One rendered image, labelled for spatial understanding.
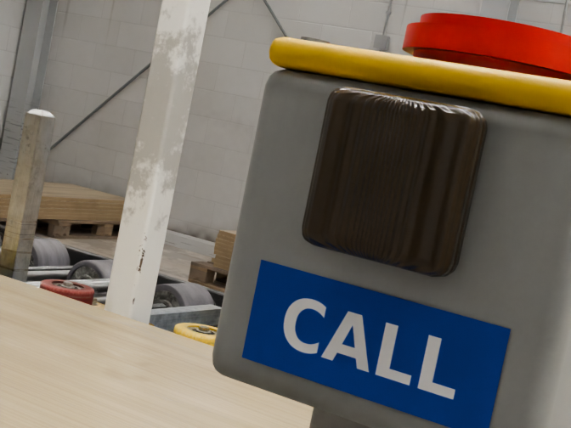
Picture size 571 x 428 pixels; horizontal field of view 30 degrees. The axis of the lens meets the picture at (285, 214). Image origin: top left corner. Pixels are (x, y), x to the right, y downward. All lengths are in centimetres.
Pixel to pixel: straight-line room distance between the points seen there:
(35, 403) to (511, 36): 87
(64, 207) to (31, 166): 660
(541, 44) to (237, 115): 861
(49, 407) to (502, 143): 87
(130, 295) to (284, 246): 128
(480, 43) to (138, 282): 129
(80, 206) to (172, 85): 708
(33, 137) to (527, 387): 162
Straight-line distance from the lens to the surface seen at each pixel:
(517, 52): 21
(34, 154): 178
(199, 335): 143
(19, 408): 102
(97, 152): 967
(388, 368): 20
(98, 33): 981
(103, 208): 875
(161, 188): 147
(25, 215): 179
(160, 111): 146
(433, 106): 19
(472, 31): 21
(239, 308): 21
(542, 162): 19
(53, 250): 235
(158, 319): 178
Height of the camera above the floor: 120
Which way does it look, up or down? 5 degrees down
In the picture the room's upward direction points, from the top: 11 degrees clockwise
